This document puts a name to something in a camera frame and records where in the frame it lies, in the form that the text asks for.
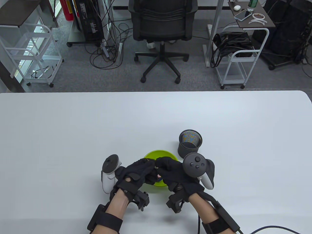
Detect person's right hand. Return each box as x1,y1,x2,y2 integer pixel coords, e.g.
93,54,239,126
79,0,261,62
155,156,205,197

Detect person's left hand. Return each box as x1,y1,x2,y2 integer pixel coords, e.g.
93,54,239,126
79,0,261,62
113,158,159,195

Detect person's left forearm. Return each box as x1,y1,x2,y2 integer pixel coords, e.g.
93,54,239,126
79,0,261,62
94,189,131,234

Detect person's right forearm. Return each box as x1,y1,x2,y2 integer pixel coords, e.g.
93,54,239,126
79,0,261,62
189,193,226,234

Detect grey white VR controller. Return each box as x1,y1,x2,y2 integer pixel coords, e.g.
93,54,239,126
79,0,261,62
182,153,215,190
101,154,122,195

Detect lime green plastic bowl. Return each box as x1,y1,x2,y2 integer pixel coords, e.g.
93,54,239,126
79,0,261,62
143,150,179,193

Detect black mesh pen cup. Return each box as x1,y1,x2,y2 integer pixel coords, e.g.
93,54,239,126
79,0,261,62
178,130,203,159

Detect black armband with box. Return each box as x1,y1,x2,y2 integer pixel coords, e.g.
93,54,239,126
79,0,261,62
87,204,123,232
202,201,240,234

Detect white rolling cart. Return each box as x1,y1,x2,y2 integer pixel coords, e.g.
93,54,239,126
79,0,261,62
214,26,270,90
0,23,65,88

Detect grey power strip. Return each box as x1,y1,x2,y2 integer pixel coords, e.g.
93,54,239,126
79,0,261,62
101,39,110,58

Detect black bag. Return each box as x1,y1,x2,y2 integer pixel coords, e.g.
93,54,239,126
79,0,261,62
211,32,254,68

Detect grey rolling platform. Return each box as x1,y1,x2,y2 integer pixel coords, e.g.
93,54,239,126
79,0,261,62
67,22,107,48

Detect black office chair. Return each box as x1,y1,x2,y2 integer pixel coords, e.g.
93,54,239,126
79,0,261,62
128,0,198,84

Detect black computer tower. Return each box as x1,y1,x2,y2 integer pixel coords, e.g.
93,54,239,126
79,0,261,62
73,0,104,43

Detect brown side table top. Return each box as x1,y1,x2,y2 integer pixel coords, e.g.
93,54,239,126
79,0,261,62
228,0,276,28

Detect white smartphone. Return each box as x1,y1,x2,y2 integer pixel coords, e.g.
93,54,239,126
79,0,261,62
234,10,253,21

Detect red fire extinguisher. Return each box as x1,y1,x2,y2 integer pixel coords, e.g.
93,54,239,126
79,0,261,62
60,0,73,21

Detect black equipment stack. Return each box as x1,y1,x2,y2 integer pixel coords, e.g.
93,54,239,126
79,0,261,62
252,0,312,71

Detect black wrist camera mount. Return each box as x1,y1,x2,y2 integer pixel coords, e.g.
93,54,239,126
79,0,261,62
133,191,150,211
166,188,189,214

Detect black armband cable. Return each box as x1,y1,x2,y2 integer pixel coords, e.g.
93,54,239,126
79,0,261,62
250,226,301,234

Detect tangle of black cables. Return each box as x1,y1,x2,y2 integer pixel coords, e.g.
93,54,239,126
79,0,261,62
84,0,133,70

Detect small loose cables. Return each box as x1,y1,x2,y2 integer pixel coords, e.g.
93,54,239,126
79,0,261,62
30,65,57,79

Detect white desk leg frame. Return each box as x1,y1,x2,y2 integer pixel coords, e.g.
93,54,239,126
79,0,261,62
204,0,224,67
105,0,122,66

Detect white wire rack cart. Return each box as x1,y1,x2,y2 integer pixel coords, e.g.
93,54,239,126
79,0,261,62
0,0,59,93

